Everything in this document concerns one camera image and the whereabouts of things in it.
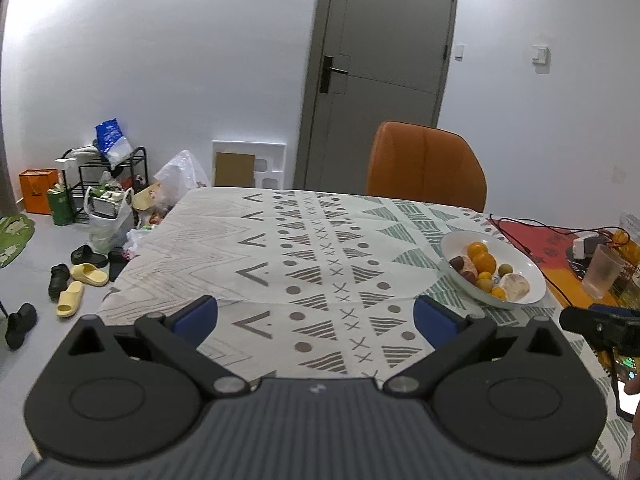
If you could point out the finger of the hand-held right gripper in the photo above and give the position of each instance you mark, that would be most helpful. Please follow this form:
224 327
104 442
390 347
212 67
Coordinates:
580 320

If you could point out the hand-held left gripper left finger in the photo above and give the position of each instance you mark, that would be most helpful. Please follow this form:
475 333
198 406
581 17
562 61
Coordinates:
196 317

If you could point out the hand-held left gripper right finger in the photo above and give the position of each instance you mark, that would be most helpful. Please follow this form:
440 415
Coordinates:
434 320

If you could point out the dark red plum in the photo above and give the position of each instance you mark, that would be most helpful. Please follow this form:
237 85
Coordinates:
470 275
456 262

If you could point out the small peeled pomelo segment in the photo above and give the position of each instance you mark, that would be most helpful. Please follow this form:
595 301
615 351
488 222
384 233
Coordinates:
467 262

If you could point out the small orange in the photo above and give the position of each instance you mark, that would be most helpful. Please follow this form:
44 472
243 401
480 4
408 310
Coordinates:
497 293
484 276

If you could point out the white plate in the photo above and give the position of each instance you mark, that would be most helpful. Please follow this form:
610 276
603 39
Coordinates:
530 272

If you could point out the large peeled pomelo segment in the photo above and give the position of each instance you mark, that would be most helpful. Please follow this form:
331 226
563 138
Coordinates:
515 287

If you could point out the large orange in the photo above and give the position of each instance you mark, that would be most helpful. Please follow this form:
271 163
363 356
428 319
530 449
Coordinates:
484 262
476 248

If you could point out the person's right hand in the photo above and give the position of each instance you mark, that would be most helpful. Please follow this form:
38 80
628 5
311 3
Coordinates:
635 390

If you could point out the frosted plastic cup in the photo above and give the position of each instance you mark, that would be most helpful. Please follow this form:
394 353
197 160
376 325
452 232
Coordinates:
602 272

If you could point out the black smartphone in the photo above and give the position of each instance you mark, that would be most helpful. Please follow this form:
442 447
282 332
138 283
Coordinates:
622 385

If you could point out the green round fruit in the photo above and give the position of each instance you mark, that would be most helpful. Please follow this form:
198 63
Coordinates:
483 285
504 269

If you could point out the white power adapter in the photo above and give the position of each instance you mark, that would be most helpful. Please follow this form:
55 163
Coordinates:
585 246

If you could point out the red table mat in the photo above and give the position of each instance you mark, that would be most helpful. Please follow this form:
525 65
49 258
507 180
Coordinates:
535 242

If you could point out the black slipper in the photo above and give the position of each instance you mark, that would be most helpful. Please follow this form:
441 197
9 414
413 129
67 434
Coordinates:
59 280
119 262
89 256

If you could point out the yellow slipper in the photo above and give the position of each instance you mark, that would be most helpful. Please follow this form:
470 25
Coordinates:
70 300
90 275

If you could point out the white plastic bag with boxes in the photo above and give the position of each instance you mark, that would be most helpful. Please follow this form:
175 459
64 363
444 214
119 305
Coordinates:
107 225

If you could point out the patterned white tablecloth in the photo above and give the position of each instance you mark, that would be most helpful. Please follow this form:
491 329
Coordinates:
300 240

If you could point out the clear plastic bag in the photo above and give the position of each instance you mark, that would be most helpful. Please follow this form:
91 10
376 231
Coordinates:
180 175

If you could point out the brown cardboard sheet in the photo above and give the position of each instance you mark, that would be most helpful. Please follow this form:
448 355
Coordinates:
234 170

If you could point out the orange leather chair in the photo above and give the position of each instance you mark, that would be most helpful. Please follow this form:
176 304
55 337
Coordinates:
425 165

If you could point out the black shoe rack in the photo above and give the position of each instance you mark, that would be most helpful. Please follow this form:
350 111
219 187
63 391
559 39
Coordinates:
137 170

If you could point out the white foam packaging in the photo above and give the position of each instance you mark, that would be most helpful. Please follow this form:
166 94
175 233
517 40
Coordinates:
272 165

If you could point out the green shopping bag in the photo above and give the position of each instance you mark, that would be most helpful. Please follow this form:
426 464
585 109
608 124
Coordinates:
61 207

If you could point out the black shoe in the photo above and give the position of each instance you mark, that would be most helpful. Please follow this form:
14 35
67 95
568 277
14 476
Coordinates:
21 325

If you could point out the blue and white bag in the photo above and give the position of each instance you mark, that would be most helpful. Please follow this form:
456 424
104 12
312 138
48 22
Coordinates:
112 140

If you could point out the green floor mat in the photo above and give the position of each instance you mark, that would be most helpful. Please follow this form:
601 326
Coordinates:
15 240

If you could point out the orange paper bag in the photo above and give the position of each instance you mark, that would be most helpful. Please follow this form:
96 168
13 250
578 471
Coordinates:
36 192

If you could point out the grey door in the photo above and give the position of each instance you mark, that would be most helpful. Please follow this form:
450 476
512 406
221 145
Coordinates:
385 60

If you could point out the white wall box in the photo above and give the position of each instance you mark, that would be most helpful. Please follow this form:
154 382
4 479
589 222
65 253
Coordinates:
540 55

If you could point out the white wall switch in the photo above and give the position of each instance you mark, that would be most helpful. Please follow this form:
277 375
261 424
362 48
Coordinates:
459 52

